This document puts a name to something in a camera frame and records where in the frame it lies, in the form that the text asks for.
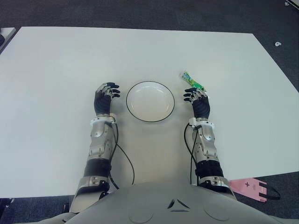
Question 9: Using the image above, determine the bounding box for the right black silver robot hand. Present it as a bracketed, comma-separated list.
[183, 87, 211, 120]

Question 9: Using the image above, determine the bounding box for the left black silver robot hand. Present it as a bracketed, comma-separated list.
[93, 82, 121, 116]

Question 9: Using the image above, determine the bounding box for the green white toothpaste tube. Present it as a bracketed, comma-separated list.
[178, 71, 209, 94]

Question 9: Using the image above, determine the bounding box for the white plate with black rim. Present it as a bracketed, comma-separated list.
[126, 80, 176, 123]

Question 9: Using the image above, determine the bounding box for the grey robot torso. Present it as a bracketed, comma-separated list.
[41, 181, 299, 224]

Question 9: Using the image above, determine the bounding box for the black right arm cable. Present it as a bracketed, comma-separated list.
[184, 123, 199, 187]

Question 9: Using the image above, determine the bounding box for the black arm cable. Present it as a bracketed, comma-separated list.
[184, 123, 199, 187]
[105, 121, 135, 190]

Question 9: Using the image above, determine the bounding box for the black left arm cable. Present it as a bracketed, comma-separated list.
[105, 121, 135, 190]

